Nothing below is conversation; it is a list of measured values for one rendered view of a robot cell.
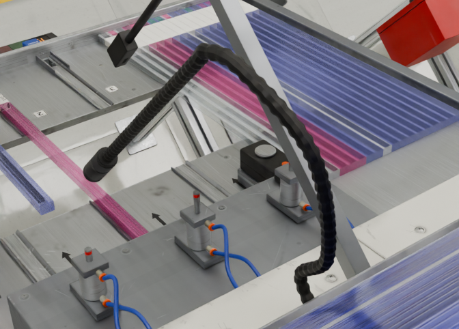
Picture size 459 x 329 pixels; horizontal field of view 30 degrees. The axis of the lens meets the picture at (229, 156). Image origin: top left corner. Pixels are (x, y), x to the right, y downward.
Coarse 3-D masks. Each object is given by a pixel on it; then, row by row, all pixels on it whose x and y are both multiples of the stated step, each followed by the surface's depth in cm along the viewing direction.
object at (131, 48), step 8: (120, 32) 85; (128, 32) 85; (120, 40) 85; (112, 48) 87; (120, 48) 86; (128, 48) 85; (136, 48) 85; (112, 56) 88; (120, 56) 86; (128, 56) 87; (120, 64) 88
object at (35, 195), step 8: (0, 152) 83; (0, 160) 82; (8, 160) 82; (0, 168) 82; (8, 168) 81; (16, 168) 81; (8, 176) 81; (16, 176) 80; (24, 176) 80; (16, 184) 80; (24, 184) 79; (32, 184) 79; (24, 192) 78; (32, 192) 78; (40, 192) 78; (32, 200) 77; (40, 200) 77; (48, 200) 77; (40, 208) 76; (48, 208) 77
